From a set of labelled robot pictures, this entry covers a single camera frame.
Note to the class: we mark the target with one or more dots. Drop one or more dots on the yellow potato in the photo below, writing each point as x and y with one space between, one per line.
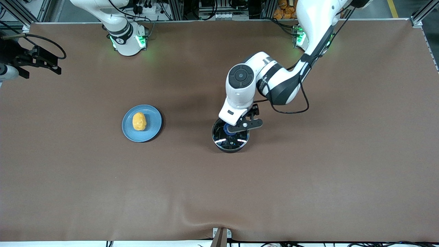
139 121

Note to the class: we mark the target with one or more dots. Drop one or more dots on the aluminium frame extrusion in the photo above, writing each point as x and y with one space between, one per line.
15 10
423 13

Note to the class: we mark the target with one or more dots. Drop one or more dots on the metal table clamp bracket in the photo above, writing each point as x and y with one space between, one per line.
221 238

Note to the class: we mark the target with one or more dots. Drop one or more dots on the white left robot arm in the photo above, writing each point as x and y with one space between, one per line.
240 89

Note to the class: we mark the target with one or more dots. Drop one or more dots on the bag of orange snacks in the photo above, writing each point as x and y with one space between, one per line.
284 13

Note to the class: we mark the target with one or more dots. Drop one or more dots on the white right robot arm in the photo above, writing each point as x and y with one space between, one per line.
125 37

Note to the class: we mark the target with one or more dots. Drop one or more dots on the blue round plate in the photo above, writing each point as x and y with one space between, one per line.
152 127

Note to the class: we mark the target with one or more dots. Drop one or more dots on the grey electronics box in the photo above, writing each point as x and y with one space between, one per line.
223 15

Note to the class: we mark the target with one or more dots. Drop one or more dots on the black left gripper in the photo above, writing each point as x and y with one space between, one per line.
257 111

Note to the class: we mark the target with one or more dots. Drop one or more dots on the brown table cover mat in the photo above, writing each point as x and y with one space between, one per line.
219 192

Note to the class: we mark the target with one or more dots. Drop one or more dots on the white power strip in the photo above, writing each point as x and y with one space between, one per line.
151 8

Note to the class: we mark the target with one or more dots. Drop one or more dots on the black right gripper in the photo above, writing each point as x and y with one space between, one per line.
14 55

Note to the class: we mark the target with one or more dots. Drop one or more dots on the glass lid with blue knob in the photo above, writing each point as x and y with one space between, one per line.
236 142

